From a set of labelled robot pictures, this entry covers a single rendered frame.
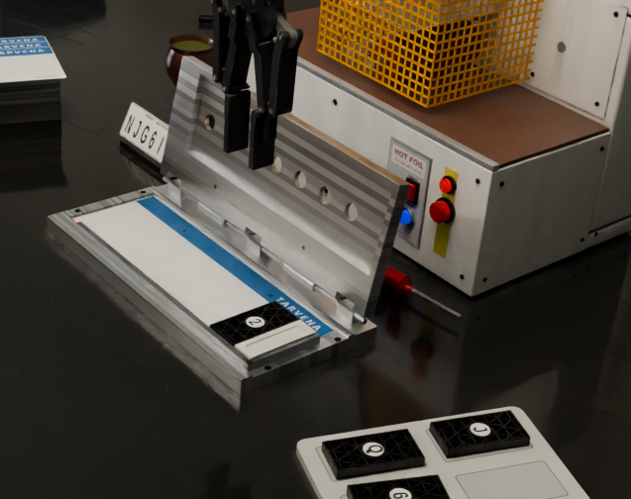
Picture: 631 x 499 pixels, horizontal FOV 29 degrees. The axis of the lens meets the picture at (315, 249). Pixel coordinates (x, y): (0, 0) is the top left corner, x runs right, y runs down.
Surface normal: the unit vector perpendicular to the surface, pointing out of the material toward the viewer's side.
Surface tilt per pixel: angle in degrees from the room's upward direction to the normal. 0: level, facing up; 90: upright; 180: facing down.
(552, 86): 90
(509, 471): 0
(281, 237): 79
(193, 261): 0
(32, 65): 0
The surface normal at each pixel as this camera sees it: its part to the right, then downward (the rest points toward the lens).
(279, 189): -0.74, 0.10
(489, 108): 0.08, -0.86
